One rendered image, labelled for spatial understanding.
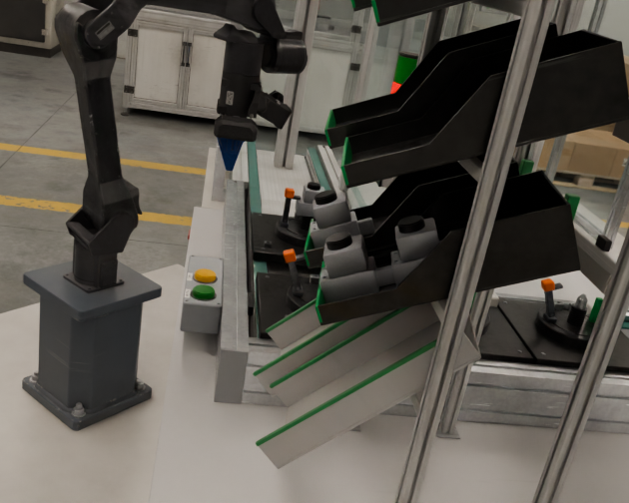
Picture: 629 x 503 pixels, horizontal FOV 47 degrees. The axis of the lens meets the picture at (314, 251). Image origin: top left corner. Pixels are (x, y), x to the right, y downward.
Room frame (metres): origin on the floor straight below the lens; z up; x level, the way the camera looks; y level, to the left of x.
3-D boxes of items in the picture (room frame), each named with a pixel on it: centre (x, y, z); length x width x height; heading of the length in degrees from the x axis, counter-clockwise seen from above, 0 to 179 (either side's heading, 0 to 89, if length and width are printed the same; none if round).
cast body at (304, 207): (1.53, 0.02, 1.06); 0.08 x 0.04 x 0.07; 99
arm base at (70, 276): (0.97, 0.31, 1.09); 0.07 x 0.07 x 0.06; 55
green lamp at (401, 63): (1.40, -0.11, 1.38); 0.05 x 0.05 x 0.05
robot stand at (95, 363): (0.97, 0.32, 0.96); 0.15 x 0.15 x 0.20; 55
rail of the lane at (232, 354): (1.44, 0.17, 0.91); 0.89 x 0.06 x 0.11; 10
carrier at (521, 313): (1.28, -0.52, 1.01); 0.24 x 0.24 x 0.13; 10
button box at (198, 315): (1.25, 0.20, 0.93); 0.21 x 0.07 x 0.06; 10
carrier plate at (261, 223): (1.53, 0.03, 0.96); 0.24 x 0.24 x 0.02; 10
